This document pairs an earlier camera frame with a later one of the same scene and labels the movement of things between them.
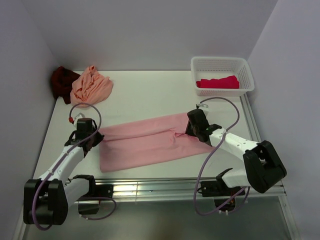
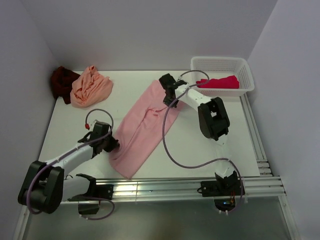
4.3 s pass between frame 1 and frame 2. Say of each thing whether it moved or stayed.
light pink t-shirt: moved
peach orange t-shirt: stayed
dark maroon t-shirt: stayed
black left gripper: moved
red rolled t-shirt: stayed
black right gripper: moved
